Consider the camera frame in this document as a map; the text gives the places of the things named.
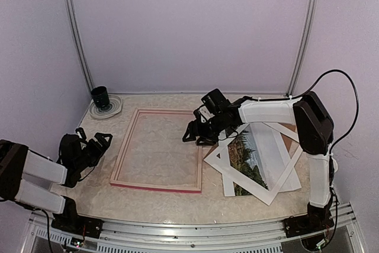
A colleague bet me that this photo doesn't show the landscape photo print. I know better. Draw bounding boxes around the landscape photo print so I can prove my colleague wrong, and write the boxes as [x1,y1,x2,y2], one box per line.
[229,130,301,194]

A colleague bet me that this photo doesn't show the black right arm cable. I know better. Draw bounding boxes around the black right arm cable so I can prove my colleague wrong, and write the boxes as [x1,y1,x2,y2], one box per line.
[303,69,359,236]

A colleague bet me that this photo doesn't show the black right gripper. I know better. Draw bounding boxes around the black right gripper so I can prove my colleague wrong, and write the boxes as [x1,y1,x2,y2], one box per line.
[182,113,228,146]

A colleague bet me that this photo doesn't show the pink wooden picture frame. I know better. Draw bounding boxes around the pink wooden picture frame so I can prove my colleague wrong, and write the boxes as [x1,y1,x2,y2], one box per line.
[109,107,204,194]

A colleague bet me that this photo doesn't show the grey spiral ceramic plate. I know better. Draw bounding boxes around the grey spiral ceramic plate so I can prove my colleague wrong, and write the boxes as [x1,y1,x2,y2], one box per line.
[89,95,123,120]

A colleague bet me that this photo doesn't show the dark green speckled cup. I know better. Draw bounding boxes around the dark green speckled cup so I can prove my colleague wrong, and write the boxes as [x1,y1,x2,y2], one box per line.
[91,86,110,109]

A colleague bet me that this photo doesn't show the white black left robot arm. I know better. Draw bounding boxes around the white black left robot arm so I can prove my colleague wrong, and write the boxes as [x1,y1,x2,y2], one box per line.
[1,128,113,239]

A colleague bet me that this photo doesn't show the white mat board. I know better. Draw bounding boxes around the white mat board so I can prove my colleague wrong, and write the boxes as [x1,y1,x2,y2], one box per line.
[205,128,303,205]

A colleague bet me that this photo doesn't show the aluminium front rail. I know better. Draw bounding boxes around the aluminium front rail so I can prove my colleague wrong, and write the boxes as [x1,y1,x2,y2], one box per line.
[20,203,367,252]

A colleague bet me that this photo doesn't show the brown cardboard backing board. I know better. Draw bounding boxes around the brown cardboard backing board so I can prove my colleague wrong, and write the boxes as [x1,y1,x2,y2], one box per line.
[204,122,299,162]

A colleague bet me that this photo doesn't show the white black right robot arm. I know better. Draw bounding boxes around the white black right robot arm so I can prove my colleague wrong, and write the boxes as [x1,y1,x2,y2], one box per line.
[182,89,337,238]

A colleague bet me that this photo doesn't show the aluminium corner post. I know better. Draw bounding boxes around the aluminium corner post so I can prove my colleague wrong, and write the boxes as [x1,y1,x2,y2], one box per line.
[286,0,317,96]
[65,0,94,93]

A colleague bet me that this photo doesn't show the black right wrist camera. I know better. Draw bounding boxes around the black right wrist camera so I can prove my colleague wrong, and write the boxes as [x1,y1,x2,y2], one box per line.
[193,88,231,123]

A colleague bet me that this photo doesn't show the left aluminium corner post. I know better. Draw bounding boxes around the left aluminium corner post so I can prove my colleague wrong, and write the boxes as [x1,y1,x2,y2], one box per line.
[65,0,94,93]

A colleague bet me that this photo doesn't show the right aluminium corner post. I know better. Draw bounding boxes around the right aluminium corner post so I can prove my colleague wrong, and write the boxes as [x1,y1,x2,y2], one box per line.
[286,0,317,96]

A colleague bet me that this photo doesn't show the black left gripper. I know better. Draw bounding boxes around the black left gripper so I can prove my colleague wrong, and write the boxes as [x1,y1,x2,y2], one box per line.
[74,133,112,171]

